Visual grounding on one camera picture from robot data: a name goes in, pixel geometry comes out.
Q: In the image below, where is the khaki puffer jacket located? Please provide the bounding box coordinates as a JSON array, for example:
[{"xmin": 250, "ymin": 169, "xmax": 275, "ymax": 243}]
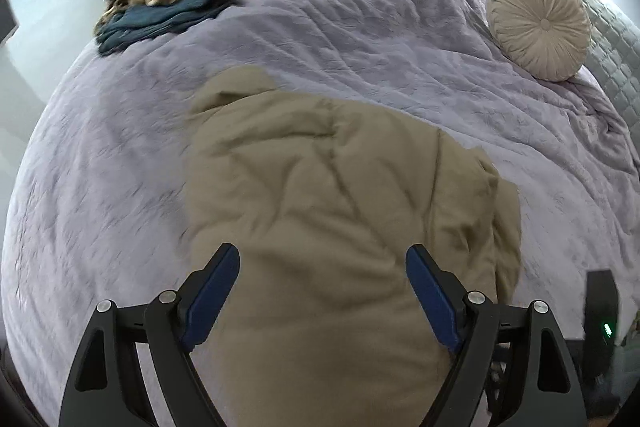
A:
[{"xmin": 186, "ymin": 66, "xmax": 521, "ymax": 426}]

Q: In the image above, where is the lavender plush bedspread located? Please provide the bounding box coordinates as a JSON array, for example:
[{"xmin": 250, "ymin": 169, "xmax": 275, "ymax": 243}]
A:
[{"xmin": 2, "ymin": 0, "xmax": 639, "ymax": 425}]

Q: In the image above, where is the grey quilted headboard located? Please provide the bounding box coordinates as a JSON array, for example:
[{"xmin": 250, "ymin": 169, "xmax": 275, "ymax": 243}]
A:
[{"xmin": 582, "ymin": 0, "xmax": 639, "ymax": 142}]

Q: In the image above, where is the round beige pleated cushion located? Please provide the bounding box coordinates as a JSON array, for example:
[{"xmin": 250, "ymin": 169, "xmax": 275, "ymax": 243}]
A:
[{"xmin": 486, "ymin": 0, "xmax": 591, "ymax": 82}]

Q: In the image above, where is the teal folded garment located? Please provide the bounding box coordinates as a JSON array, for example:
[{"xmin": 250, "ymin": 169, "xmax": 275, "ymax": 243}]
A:
[{"xmin": 96, "ymin": 0, "xmax": 236, "ymax": 56}]

